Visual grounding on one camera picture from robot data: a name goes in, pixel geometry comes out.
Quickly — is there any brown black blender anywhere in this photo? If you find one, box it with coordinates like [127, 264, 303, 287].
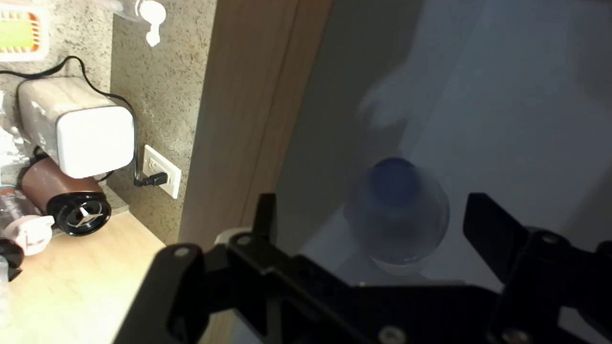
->
[18, 150, 114, 238]

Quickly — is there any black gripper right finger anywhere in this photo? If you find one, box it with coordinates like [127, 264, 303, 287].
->
[462, 192, 612, 344]

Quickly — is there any black power plug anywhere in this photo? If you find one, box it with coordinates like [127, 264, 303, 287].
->
[133, 169, 169, 190]

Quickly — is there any small white plastic cap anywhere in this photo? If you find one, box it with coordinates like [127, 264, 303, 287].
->
[12, 215, 58, 259]

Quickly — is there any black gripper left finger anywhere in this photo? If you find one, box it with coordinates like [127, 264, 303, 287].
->
[114, 192, 385, 344]

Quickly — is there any white wall outlet with plug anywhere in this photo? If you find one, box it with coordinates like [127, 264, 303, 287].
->
[140, 144, 184, 201]

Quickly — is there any clear water bottle blue cap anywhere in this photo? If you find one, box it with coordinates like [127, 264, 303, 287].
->
[343, 155, 452, 276]

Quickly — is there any white cube appliance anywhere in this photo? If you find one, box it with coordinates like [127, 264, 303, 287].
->
[16, 75, 138, 180]

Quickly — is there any black appliance cable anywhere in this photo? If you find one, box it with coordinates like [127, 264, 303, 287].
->
[0, 54, 140, 117]

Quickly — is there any clear spray bottle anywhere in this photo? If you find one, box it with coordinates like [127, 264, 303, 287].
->
[133, 0, 169, 50]

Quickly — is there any yellow sponge tray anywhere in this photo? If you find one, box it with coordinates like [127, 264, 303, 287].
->
[0, 6, 54, 64]

